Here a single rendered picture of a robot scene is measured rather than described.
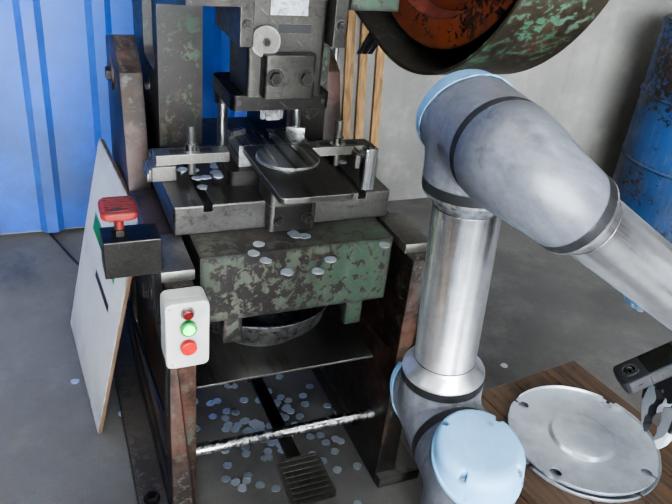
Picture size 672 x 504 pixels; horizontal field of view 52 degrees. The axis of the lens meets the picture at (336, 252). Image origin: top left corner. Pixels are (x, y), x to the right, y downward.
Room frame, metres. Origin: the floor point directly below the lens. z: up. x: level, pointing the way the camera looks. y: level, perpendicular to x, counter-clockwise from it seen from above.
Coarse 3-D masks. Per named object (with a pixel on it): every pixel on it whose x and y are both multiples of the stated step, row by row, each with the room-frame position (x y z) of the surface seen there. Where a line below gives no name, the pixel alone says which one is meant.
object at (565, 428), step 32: (512, 416) 1.05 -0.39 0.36; (544, 416) 1.06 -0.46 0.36; (576, 416) 1.07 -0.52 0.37; (608, 416) 1.08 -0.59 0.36; (544, 448) 0.97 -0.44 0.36; (576, 448) 0.98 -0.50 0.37; (608, 448) 0.99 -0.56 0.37; (640, 448) 1.00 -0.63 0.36; (576, 480) 0.90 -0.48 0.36; (608, 480) 0.91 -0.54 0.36; (640, 480) 0.92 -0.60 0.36
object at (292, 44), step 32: (256, 0) 1.25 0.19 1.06; (288, 0) 1.27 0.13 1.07; (320, 0) 1.30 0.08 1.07; (256, 32) 1.24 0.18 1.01; (288, 32) 1.28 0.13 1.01; (320, 32) 1.30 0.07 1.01; (256, 64) 1.25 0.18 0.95; (288, 64) 1.25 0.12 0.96; (320, 64) 1.31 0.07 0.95; (256, 96) 1.25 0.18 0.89; (288, 96) 1.25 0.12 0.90
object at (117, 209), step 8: (104, 200) 1.01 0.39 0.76; (112, 200) 1.02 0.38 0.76; (120, 200) 1.02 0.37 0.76; (128, 200) 1.02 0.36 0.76; (104, 208) 0.98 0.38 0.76; (112, 208) 0.98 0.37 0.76; (120, 208) 0.99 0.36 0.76; (128, 208) 0.99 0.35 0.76; (136, 208) 1.00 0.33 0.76; (104, 216) 0.96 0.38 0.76; (112, 216) 0.97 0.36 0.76; (120, 216) 0.97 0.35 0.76; (128, 216) 0.98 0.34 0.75; (136, 216) 0.99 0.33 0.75; (120, 224) 1.00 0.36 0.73
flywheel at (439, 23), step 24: (408, 0) 1.57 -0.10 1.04; (432, 0) 1.54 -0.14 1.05; (456, 0) 1.46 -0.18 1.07; (480, 0) 1.32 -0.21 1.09; (504, 0) 1.26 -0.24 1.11; (408, 24) 1.55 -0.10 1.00; (432, 24) 1.46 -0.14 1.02; (456, 24) 1.38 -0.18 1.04; (480, 24) 1.31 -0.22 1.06; (456, 48) 1.39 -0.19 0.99
